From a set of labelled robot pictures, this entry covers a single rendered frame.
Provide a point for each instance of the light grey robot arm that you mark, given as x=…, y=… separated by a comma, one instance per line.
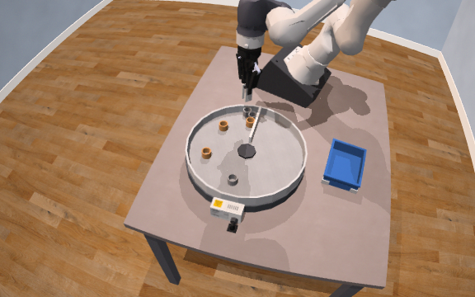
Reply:
x=350, y=25

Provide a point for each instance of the grey metal bushing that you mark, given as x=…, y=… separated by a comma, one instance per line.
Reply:
x=252, y=114
x=246, y=109
x=232, y=176

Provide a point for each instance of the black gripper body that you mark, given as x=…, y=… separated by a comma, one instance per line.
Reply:
x=250, y=55

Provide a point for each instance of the bronze bushing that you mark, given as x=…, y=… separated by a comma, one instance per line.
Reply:
x=250, y=122
x=223, y=125
x=206, y=153

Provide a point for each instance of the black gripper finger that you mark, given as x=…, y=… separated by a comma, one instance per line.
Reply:
x=241, y=73
x=252, y=77

